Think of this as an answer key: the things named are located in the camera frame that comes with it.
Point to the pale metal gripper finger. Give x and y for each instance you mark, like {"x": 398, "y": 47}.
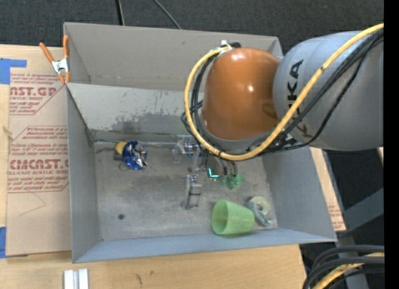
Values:
{"x": 191, "y": 191}
{"x": 181, "y": 152}

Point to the grey metal bin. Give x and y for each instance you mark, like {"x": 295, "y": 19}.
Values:
{"x": 149, "y": 197}

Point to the green plastic cup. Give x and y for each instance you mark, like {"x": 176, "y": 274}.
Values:
{"x": 232, "y": 217}

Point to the blue and yellow toy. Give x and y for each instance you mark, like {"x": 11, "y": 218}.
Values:
{"x": 132, "y": 155}

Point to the pale yellow-green tape roll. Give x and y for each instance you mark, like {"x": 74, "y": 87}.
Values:
{"x": 261, "y": 209}

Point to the brown cardboard board red print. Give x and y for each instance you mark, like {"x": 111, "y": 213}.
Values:
{"x": 37, "y": 157}

